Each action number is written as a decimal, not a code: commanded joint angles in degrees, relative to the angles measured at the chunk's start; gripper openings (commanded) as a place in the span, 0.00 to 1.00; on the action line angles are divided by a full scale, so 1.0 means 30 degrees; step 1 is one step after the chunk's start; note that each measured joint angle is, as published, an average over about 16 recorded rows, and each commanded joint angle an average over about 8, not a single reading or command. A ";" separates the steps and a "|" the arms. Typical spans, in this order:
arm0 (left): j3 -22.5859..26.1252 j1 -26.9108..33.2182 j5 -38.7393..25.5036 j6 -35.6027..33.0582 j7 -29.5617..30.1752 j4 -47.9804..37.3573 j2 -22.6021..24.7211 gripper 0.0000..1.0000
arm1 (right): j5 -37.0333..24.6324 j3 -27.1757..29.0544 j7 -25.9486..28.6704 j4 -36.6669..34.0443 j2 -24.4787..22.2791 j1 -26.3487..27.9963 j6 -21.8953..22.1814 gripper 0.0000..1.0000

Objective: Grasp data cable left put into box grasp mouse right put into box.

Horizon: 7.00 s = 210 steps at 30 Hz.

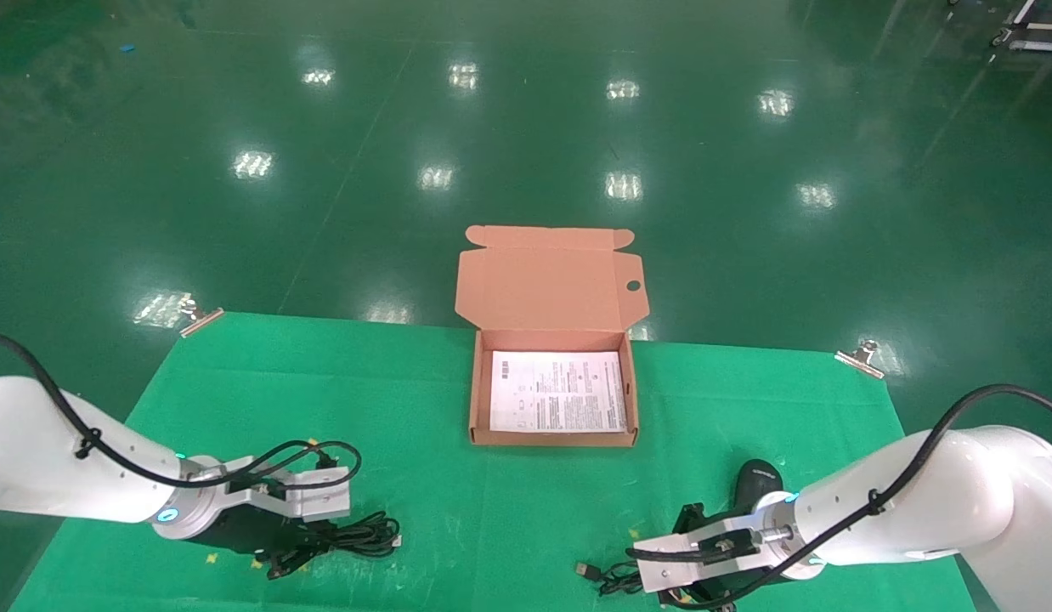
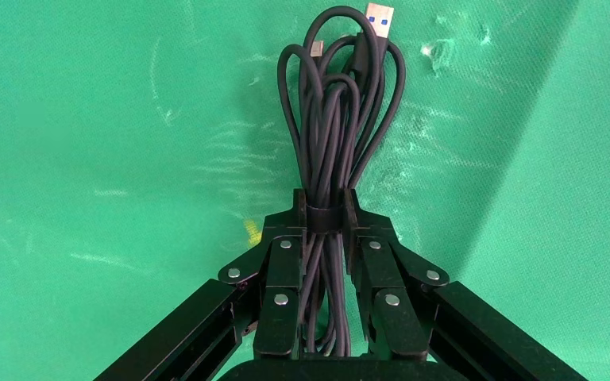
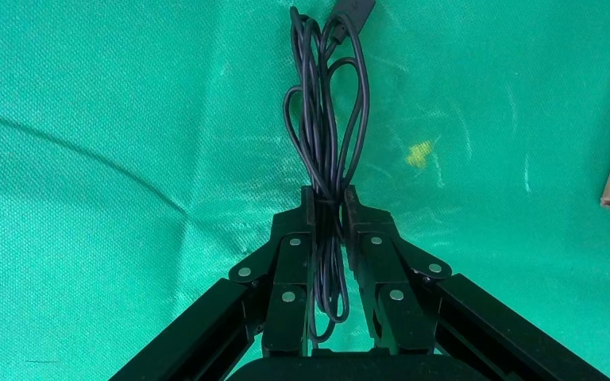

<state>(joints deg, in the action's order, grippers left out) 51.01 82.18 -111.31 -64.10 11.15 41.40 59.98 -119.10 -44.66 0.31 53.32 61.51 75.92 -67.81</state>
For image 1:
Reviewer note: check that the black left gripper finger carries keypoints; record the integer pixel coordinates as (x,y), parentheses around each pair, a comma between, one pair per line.
(318,531)
(292,563)

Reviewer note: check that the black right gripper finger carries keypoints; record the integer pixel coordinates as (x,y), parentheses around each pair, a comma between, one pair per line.
(681,597)
(687,518)

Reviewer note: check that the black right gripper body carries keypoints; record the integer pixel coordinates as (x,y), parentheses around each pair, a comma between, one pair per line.
(743,582)

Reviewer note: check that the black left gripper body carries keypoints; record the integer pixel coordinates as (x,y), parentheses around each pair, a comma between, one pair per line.
(237,531)

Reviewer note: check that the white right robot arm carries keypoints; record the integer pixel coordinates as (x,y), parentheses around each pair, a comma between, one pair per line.
(959,501)

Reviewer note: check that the brown open cardboard box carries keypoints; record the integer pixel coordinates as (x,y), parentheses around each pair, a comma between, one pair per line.
(543,285)

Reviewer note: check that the green table mat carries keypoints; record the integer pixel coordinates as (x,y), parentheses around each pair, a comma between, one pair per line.
(458,510)

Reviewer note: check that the white printed instruction sheet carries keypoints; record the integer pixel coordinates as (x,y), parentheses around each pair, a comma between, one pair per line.
(560,391)

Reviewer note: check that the metal binder clip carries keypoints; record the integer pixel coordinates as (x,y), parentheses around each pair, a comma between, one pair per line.
(201,320)
(862,360)

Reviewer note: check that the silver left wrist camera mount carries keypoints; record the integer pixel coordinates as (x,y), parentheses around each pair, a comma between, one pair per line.
(318,501)

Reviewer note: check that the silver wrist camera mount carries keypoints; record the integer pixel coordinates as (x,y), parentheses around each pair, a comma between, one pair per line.
(318,501)
(662,574)

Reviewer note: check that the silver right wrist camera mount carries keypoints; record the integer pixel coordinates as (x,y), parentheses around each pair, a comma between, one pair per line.
(662,574)

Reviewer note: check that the white metal cart frame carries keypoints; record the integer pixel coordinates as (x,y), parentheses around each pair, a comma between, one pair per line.
(1040,44)

